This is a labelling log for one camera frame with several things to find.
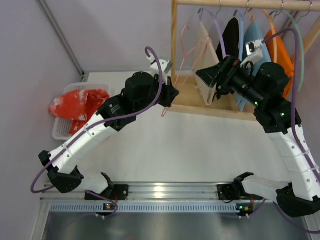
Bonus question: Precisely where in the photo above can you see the orange trousers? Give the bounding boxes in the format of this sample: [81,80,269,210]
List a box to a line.
[265,36,295,99]

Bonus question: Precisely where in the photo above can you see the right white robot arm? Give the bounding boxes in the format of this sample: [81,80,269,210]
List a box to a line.
[196,56,320,218]

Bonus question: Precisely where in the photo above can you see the aluminium corner frame post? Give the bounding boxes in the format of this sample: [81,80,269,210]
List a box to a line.
[36,0,86,82]

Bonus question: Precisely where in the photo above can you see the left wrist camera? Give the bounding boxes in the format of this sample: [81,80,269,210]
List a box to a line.
[146,54,173,79]

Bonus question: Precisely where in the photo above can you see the red white patterned trousers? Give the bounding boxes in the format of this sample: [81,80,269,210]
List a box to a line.
[49,89,110,135]

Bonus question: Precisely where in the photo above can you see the black trousers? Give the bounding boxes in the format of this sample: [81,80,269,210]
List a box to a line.
[214,17,240,100]

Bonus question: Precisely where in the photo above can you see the orange hanger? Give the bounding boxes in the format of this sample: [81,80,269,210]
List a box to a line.
[247,8,278,63]

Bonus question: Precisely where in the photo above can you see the pink wire hanger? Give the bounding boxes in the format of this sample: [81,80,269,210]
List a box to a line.
[161,25,212,118]

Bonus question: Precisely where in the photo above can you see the wooden clothes rack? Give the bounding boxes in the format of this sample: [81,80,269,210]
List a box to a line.
[169,0,320,121]

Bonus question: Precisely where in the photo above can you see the light blue trousers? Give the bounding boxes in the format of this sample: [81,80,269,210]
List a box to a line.
[235,21,272,112]

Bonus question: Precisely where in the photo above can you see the green hanger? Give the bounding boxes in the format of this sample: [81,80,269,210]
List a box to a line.
[282,11,305,91]

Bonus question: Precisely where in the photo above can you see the purple hanger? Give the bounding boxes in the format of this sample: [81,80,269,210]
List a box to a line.
[197,7,227,58]

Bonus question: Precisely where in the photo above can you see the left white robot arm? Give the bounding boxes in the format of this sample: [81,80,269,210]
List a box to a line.
[38,72,180,198]

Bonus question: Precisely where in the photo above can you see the white plastic basket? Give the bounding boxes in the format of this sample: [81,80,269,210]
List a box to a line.
[52,82,114,141]

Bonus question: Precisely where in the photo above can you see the grey slotted cable duct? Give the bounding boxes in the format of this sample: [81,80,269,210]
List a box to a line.
[50,202,242,214]

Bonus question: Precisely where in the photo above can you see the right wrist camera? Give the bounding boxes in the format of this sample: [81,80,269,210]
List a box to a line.
[240,39,264,68]

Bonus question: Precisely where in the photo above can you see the blue hanger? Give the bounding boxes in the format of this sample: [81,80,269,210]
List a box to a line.
[233,8,245,61]

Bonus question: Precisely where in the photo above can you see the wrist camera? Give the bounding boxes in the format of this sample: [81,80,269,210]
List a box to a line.
[146,54,173,79]
[240,39,264,68]

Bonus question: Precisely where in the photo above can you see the beige trousers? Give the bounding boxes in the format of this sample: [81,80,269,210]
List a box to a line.
[193,22,220,106]

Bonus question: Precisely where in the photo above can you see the aluminium mounting rail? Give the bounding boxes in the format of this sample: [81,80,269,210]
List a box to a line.
[39,181,288,201]

